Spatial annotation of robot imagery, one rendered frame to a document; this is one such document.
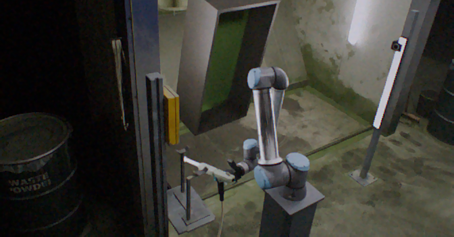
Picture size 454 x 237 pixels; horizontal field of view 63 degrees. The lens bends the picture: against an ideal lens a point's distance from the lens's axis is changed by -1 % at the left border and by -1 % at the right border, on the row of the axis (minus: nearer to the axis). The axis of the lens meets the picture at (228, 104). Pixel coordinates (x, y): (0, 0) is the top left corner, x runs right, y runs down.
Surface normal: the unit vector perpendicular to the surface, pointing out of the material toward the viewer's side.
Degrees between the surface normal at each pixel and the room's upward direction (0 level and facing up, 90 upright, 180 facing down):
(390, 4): 90
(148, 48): 90
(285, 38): 57
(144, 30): 90
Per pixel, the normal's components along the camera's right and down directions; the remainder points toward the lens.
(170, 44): 0.49, -0.09
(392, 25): -0.83, 0.24
